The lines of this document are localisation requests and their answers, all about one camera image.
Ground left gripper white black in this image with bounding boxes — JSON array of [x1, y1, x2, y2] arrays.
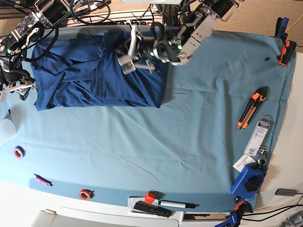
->
[[114, 20, 155, 75]]

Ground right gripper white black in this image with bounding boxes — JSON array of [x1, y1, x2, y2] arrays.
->
[[0, 81, 36, 102]]

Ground dark blue t-shirt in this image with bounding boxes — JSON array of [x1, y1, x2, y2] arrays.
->
[[31, 32, 169, 111]]

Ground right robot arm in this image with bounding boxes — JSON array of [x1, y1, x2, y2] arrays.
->
[[0, 0, 70, 102]]

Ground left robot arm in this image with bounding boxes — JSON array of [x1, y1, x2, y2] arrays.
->
[[116, 0, 242, 74]]

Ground white paper roll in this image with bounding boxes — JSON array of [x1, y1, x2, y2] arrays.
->
[[0, 119, 16, 146]]

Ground purple tape roll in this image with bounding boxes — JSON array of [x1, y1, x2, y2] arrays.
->
[[13, 146, 25, 159]]

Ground pink marker pen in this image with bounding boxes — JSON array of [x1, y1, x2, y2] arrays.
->
[[33, 174, 53, 186]]

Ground light blue table cloth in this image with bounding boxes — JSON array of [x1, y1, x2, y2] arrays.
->
[[0, 31, 296, 212]]

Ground red tape roll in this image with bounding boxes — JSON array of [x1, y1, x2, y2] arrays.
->
[[79, 189, 94, 201]]

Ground orange black utility knife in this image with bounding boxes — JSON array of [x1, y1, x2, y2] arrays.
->
[[237, 86, 269, 131]]

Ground red cube block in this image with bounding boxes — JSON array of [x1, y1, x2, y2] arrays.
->
[[144, 192, 156, 204]]

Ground white book under remote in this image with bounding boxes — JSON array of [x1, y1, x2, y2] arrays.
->
[[127, 196, 184, 223]]

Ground black remote control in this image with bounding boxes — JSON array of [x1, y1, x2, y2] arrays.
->
[[134, 201, 173, 218]]

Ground white packaged item blister card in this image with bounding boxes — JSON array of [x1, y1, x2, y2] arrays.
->
[[244, 115, 272, 157]]

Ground blue spring clamp top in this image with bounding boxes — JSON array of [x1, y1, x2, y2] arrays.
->
[[274, 17, 289, 39]]

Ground orange black clamp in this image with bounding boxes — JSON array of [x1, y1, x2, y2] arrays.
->
[[233, 201, 247, 211], [279, 40, 297, 66]]

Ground white paper card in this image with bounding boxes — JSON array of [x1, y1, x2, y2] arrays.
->
[[232, 155, 256, 172]]

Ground white black marker pen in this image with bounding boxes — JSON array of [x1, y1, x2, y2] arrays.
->
[[159, 200, 199, 209]]

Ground metal carabiner keys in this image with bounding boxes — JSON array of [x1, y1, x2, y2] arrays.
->
[[258, 146, 267, 170]]

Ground blue box black knob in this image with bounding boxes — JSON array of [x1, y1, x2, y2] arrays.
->
[[230, 165, 266, 199]]

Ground orange black lower clamp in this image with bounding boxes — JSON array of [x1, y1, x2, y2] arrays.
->
[[233, 201, 247, 211]]

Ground blue black clamp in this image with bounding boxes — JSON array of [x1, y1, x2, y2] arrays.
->
[[215, 212, 241, 227]]

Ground grey adapter box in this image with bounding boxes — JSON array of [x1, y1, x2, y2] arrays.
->
[[275, 188, 297, 197]]

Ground white power strip red switch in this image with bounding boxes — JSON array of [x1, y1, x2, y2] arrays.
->
[[102, 20, 152, 26]]

